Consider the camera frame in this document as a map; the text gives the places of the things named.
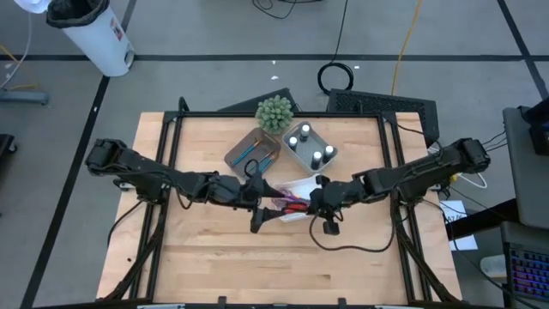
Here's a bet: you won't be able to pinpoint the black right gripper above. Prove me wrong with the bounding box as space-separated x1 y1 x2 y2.
306 174 366 236

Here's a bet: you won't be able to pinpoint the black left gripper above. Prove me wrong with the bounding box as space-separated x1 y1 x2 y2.
221 170 288 234

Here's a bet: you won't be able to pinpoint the red handled scissors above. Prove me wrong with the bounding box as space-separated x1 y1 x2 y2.
282 203 311 215

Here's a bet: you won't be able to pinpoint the white plastic bin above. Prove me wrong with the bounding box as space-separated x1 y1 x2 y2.
271 173 328 223

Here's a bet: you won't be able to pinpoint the purple handled scissors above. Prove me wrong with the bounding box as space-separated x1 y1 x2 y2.
277 192 304 207

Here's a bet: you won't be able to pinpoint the blue handled paintbrush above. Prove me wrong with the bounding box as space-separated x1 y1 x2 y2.
232 139 260 168
246 156 269 175
256 150 276 173

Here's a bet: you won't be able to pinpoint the light grey plastic bin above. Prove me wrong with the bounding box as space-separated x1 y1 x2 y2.
281 120 339 173

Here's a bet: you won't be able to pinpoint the dark translucent grey bin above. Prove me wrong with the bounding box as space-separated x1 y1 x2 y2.
223 126 282 179

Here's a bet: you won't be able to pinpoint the artificial green plant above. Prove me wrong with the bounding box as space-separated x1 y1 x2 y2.
254 94 295 136

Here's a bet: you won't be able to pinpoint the white paper sheet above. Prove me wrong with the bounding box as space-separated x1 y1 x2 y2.
438 199 479 251

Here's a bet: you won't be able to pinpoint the backlit computer keyboard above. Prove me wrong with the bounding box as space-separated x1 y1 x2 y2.
505 242 549 304

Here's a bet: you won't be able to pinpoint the white trash can black bag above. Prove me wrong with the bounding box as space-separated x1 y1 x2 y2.
12 0 136 78

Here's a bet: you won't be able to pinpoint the black device on desk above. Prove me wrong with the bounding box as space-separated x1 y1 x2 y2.
517 95 549 157

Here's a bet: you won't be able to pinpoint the grey metal floor base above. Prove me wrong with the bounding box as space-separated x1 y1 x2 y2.
0 88 50 106

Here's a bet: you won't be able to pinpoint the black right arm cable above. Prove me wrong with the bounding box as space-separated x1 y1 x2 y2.
308 201 396 254

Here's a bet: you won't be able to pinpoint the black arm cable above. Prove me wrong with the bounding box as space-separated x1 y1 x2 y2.
308 201 396 254
106 198 146 248

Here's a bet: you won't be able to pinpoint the black aluminium table frame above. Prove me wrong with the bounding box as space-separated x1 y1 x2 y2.
96 96 465 309

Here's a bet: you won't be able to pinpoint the coiled black floor cable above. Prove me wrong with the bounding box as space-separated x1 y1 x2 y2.
317 0 355 97

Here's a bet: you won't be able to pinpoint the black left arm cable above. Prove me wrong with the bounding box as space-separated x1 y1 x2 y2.
106 198 146 248

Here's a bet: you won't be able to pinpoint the white cable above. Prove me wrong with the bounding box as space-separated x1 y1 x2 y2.
427 145 489 191

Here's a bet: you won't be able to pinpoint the yellow hanging cable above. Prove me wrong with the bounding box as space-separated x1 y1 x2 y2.
390 0 424 97

